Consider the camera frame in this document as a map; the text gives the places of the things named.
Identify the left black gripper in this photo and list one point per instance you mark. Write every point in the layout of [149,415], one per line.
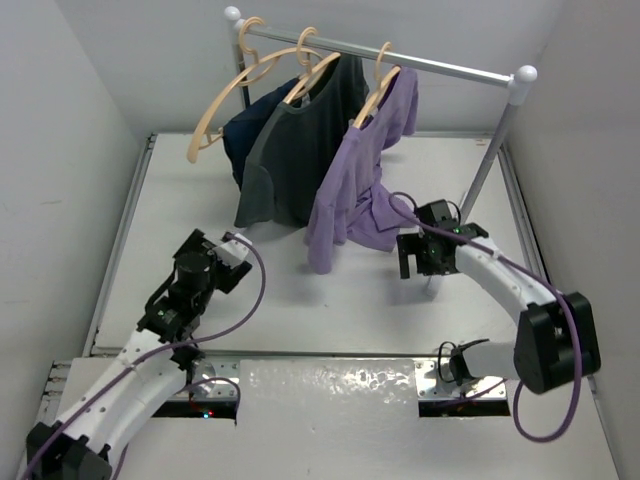
[228,276]

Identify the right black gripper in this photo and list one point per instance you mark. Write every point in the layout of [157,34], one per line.
[411,244]

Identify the purple t-shirt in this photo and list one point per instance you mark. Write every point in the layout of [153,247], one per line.
[351,203]

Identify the beige plastic hanger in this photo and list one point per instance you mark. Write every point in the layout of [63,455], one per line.
[382,85]

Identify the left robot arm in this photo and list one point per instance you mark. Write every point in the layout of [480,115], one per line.
[90,439]

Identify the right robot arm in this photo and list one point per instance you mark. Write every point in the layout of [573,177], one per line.
[556,341]

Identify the beige empty hanger left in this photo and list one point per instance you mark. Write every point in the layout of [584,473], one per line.
[252,68]

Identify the navy blue t-shirt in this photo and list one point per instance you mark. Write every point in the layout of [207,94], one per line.
[241,132]

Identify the dark grey t-shirt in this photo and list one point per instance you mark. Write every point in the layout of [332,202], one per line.
[294,150]

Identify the beige hanger with grey shirt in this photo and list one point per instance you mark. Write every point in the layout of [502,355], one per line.
[312,73]

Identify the metal clothes rack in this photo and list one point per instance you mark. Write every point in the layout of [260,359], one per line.
[517,84]

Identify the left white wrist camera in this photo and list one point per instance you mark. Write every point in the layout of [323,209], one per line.
[233,249]

